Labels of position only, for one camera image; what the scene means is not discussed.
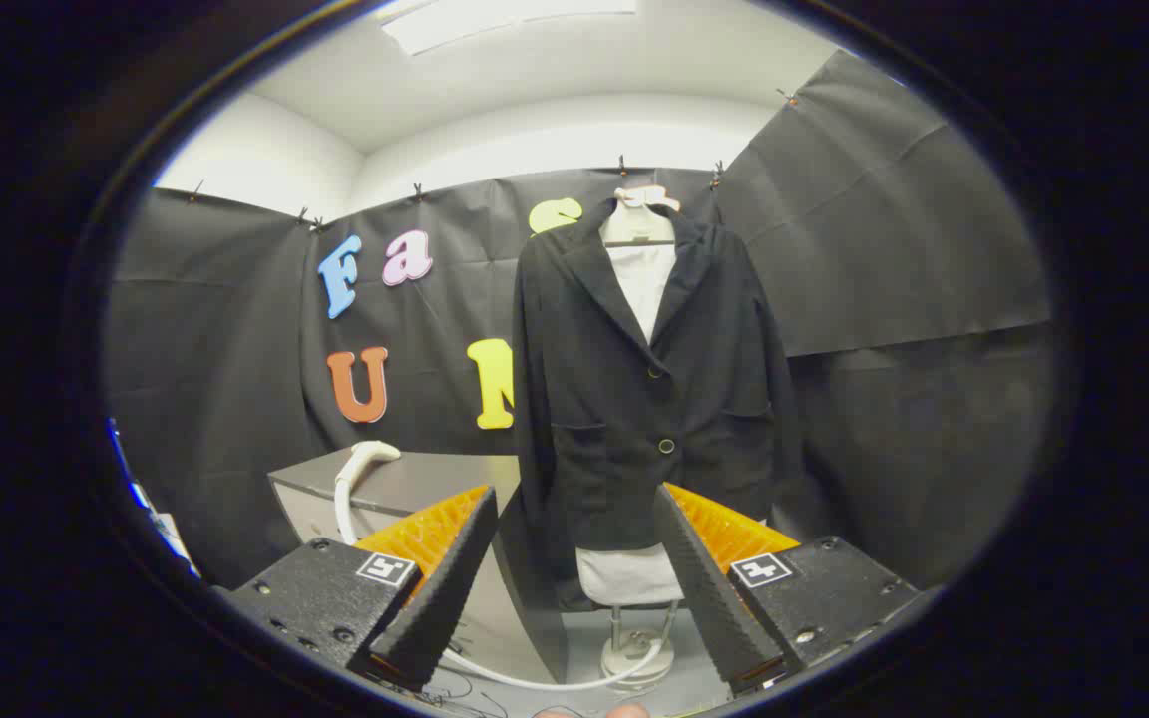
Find white mannequin stand base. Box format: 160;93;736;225
600;602;680;691

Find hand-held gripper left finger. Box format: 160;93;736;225
225;485;499;694

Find grey cabinet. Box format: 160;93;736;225
268;451;568;685

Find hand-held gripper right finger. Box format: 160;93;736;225
652;483;920;697

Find white steamer hose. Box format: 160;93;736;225
438;638;670;693

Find black jacket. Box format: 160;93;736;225
513;199;803;611

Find black backdrop cloth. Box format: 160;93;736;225
104;50;1052;589

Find white mannequin torso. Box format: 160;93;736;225
574;185;685;607

